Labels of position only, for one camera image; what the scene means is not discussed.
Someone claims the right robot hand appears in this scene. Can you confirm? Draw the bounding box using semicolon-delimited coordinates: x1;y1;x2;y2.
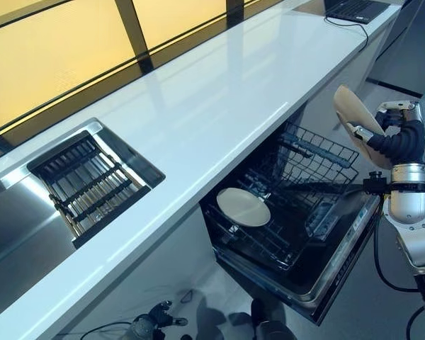
350;100;425;166

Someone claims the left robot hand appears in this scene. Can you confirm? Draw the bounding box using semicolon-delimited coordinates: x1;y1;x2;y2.
149;300;189;331

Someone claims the white round plate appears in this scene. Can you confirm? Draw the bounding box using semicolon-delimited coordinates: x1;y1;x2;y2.
216;187;272;228
332;84;393;169

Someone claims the built-in dishwasher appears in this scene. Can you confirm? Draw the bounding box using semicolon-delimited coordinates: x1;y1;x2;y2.
198;102;383;327

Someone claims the gray tall cabinet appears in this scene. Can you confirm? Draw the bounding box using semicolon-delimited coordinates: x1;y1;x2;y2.
366;0;425;98

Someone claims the black laptop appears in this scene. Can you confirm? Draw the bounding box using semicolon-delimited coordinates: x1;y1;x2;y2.
324;0;391;25

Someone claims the black roll-up sink rack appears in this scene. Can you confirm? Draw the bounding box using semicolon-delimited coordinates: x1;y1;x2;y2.
27;130;152;249

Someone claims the stainless steel sink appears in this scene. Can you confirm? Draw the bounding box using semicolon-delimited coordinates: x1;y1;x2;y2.
0;118;166;311

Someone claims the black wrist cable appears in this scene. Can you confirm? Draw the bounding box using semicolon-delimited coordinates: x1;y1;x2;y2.
373;212;425;340
78;320;134;340

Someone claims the gray wire dish rack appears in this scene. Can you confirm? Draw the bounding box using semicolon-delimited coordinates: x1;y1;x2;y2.
202;122;361;272

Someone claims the black laptop cable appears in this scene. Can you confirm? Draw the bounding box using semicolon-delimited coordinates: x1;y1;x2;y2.
324;16;371;53

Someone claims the yellow window with dark frame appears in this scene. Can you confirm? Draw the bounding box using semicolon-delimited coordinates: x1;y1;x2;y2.
0;0;286;164

